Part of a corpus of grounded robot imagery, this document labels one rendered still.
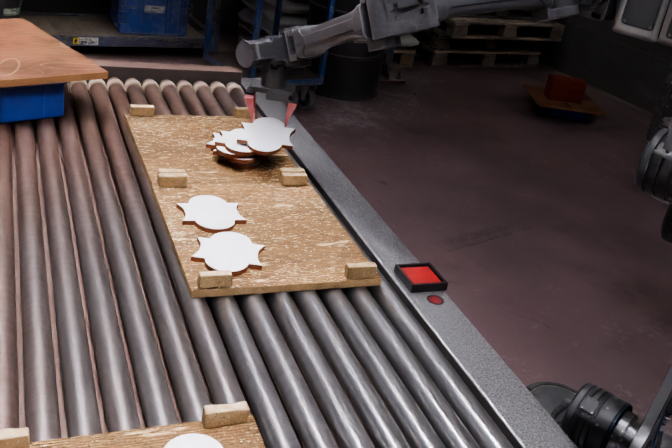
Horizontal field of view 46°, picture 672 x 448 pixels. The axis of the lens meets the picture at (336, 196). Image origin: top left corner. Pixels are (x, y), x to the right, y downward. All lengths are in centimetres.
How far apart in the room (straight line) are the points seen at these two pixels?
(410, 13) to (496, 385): 62
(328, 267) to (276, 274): 10
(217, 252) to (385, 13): 51
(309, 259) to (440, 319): 26
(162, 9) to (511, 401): 494
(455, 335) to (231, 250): 42
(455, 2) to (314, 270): 53
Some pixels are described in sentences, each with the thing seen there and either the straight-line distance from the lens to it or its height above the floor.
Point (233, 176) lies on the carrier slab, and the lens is 177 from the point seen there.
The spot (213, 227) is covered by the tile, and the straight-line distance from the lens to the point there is 152.
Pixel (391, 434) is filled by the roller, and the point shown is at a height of 92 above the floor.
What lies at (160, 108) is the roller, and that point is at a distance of 218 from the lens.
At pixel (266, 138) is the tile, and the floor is 101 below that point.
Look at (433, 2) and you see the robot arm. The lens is 136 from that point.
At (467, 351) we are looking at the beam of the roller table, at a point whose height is 91.
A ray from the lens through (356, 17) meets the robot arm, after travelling 145.
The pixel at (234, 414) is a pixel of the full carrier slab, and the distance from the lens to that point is 108.
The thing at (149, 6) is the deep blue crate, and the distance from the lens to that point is 589.
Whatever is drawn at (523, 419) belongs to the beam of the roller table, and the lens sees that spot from 125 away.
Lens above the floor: 165
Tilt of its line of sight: 24 degrees down
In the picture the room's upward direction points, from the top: 10 degrees clockwise
